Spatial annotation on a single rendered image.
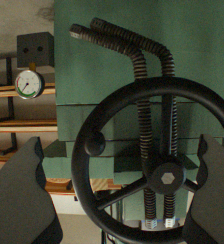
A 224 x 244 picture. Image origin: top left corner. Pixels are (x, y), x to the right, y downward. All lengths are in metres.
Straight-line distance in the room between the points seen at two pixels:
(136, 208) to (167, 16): 0.44
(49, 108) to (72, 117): 2.62
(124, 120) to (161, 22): 0.25
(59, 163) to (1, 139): 3.09
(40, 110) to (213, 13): 2.87
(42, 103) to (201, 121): 2.80
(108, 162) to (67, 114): 0.15
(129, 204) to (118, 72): 0.29
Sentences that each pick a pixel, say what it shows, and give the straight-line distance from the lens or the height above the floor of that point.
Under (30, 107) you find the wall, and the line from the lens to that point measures 3.20.
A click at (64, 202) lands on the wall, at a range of 3.52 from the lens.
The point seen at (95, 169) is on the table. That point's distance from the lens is 0.49.
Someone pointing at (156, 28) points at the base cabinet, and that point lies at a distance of 0.49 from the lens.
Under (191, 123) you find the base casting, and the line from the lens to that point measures 0.49.
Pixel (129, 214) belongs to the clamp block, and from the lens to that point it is 0.44.
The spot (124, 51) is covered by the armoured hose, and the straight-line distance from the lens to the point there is 0.34.
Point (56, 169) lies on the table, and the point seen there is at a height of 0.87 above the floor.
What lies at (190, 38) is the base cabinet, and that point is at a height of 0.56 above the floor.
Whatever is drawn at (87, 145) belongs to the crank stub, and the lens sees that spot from 0.22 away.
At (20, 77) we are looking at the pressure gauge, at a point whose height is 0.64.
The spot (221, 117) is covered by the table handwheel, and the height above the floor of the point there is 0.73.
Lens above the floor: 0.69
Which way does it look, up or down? 8 degrees up
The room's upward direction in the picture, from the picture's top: 178 degrees clockwise
